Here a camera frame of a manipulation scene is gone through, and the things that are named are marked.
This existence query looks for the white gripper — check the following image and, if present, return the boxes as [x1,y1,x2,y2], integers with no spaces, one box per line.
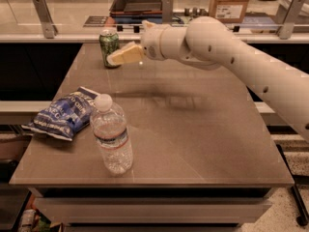
[107,20,170,66]

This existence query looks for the green soda can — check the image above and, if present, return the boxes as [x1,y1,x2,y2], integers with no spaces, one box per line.
[98,27,119,68]

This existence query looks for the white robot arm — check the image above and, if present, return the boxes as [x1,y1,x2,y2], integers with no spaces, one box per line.
[107,16,309,141]

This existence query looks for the clear plastic water bottle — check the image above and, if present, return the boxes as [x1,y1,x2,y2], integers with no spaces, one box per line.
[90,94,133,175]

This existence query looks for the blue chip bag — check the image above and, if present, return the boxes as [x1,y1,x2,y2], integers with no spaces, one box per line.
[23,87,98,141]

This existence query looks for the cardboard box with label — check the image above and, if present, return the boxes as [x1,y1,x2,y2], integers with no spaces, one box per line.
[209,0,249,23]

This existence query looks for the glass barrier panel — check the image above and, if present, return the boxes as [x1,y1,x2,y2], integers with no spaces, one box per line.
[0,0,309,36]

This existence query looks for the white table drawer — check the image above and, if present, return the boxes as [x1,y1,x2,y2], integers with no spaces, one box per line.
[35,198,271,224]

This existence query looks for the middle metal glass bracket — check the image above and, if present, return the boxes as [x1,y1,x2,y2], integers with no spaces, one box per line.
[161,0,174,23]

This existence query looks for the metal glass bracket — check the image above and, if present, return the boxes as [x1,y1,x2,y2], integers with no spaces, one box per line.
[161,0,174,23]
[32,0,58,39]
[278,0,305,40]

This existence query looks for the left metal glass bracket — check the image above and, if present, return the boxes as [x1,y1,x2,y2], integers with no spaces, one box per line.
[32,0,58,39]

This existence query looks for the right metal glass bracket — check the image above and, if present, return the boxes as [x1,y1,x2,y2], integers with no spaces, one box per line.
[278,0,305,40]

